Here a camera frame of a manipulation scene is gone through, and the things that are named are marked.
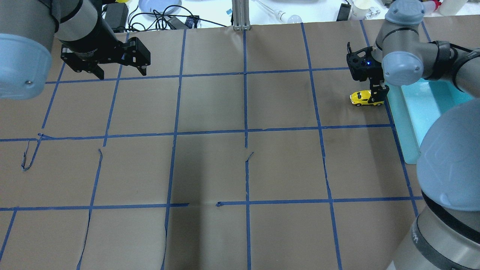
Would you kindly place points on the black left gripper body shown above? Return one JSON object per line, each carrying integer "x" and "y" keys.
{"x": 91, "y": 38}

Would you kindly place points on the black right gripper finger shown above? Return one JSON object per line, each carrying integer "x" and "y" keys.
{"x": 378, "y": 94}

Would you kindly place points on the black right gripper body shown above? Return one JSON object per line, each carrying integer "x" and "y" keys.
{"x": 376, "y": 82}

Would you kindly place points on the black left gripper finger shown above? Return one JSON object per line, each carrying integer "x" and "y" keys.
{"x": 136, "y": 54}
{"x": 92, "y": 68}

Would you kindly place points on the yellow toy beetle car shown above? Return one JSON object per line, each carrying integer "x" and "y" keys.
{"x": 361, "y": 98}

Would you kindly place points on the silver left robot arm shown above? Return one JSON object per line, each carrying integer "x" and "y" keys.
{"x": 27, "y": 31}

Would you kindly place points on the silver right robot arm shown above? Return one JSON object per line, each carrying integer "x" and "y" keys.
{"x": 445, "y": 235}

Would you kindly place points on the teal plastic bin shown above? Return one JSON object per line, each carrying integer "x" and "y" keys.
{"x": 414, "y": 109}

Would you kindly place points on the black power brick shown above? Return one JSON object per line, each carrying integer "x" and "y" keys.
{"x": 116, "y": 16}

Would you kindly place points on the blue plastic plate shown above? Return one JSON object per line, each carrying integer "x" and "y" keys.
{"x": 148, "y": 6}

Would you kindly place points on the white paper cup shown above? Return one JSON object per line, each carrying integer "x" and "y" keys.
{"x": 359, "y": 9}

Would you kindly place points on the aluminium frame post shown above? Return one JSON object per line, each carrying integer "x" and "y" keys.
{"x": 241, "y": 15}

